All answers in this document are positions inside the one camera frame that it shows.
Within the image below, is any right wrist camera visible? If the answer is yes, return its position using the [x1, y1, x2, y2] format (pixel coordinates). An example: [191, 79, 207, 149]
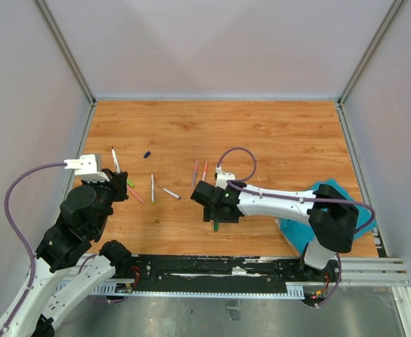
[215, 166, 236, 190]

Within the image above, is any orange pen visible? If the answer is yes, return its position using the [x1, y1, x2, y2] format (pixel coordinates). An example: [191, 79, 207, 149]
[202, 160, 208, 181]

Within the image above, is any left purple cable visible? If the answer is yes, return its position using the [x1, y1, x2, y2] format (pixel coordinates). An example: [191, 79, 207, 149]
[0, 162, 67, 337]

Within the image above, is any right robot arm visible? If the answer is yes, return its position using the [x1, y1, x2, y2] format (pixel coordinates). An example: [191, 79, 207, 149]
[190, 181, 359, 281]

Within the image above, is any white pen green tip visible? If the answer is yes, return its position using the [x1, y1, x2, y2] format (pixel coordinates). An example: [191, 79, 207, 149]
[111, 147, 121, 173]

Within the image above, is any teal cloth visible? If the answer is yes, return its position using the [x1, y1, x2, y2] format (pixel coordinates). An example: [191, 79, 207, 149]
[274, 178, 377, 257]

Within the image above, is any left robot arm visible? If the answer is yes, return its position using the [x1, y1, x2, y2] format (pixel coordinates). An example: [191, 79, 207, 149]
[0, 169, 132, 336]

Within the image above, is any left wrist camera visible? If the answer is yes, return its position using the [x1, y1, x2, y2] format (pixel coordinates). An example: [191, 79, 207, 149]
[64, 154, 110, 183]

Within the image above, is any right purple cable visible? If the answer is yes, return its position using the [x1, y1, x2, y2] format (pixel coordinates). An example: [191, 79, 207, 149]
[216, 147, 377, 310]

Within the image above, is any white grey pen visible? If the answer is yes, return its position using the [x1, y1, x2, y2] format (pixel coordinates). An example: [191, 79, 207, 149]
[161, 187, 181, 199]

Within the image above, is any purple pen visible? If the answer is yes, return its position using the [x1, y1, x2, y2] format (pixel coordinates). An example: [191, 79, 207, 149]
[191, 160, 199, 187]

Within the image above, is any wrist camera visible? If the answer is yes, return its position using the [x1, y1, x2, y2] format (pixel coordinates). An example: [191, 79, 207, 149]
[64, 154, 110, 183]
[215, 166, 236, 190]

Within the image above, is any purple cable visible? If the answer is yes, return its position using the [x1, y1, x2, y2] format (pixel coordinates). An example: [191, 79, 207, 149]
[0, 162, 67, 337]
[216, 147, 377, 310]

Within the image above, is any white cable duct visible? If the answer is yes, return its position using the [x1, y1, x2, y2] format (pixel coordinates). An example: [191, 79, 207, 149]
[54, 280, 305, 300]

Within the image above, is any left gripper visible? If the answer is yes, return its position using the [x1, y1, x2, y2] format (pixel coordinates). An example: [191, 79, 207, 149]
[82, 166, 130, 234]

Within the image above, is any pink pen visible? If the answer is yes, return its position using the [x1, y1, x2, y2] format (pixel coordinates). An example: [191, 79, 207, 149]
[127, 185, 144, 204]

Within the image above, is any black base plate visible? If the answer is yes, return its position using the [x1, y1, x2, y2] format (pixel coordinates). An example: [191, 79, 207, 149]
[112, 255, 341, 295]

